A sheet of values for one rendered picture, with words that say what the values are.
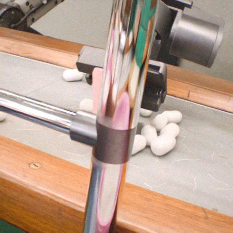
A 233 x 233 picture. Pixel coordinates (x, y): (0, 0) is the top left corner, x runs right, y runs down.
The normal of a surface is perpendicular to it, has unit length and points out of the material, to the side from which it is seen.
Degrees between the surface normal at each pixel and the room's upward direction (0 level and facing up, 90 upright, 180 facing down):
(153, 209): 0
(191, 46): 100
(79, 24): 90
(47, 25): 90
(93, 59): 39
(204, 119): 0
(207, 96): 45
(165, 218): 0
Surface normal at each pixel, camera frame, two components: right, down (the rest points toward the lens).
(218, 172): 0.15, -0.90
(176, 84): -0.16, -0.40
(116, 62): -0.51, 0.29
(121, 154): 0.39, 0.44
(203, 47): -0.25, 0.34
